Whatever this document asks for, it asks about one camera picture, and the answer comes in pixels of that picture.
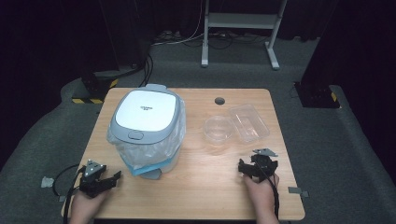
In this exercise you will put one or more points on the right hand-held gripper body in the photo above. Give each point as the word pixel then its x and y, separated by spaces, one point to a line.
pixel 264 165

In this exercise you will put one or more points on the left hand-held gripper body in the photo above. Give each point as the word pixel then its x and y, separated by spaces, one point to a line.
pixel 90 182

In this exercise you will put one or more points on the clear rectangular plastic container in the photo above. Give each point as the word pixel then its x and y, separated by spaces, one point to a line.
pixel 249 123

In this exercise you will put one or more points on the white and grey trash can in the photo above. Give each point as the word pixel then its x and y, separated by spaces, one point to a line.
pixel 146 113

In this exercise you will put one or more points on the person's left hand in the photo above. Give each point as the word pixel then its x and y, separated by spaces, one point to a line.
pixel 84 207

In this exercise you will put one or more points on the person's right hand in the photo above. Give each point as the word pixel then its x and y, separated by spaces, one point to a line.
pixel 260 193

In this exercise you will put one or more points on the small grey tape strip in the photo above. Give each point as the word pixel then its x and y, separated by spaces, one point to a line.
pixel 62 198

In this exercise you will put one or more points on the clear round plastic bowl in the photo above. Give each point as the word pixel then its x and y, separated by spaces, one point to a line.
pixel 218 130

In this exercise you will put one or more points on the clear plastic trash bag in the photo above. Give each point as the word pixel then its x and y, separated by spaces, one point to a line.
pixel 146 152

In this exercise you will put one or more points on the flat grey tape strip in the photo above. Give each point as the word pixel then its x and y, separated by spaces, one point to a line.
pixel 297 191

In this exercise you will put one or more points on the crumpled grey tape piece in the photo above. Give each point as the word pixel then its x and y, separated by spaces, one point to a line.
pixel 47 182

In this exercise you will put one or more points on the black stand base striped tape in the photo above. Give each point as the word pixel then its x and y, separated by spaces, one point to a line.
pixel 93 85

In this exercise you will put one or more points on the white metal stand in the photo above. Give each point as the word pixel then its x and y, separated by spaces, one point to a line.
pixel 241 21

